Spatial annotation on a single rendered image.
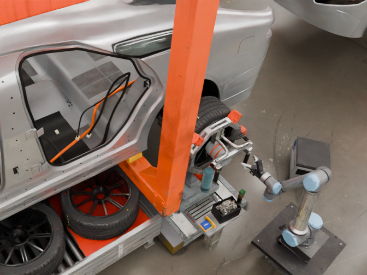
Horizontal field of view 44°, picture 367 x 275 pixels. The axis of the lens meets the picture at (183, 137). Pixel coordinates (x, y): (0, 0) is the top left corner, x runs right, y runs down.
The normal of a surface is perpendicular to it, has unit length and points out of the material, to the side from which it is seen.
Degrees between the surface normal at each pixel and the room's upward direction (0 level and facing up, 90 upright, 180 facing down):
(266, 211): 0
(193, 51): 90
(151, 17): 31
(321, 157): 0
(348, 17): 91
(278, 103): 0
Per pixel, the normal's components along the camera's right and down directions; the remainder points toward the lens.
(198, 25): 0.63, 0.62
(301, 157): 0.11, -0.68
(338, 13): -0.29, 0.67
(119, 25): 0.49, -0.25
